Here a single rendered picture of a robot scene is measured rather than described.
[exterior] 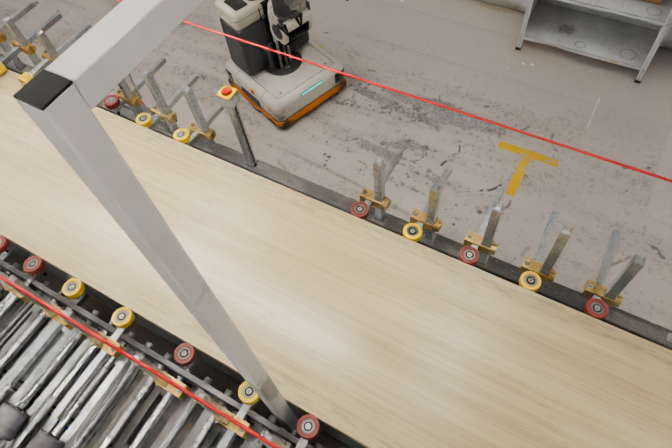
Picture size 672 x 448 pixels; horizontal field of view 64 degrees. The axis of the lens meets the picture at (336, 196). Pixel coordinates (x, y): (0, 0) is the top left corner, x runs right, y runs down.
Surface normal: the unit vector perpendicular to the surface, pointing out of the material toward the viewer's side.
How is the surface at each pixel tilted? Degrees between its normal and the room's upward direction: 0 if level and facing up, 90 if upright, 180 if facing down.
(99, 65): 90
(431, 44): 0
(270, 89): 0
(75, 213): 0
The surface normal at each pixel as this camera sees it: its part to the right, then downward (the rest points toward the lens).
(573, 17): -0.08, -0.55
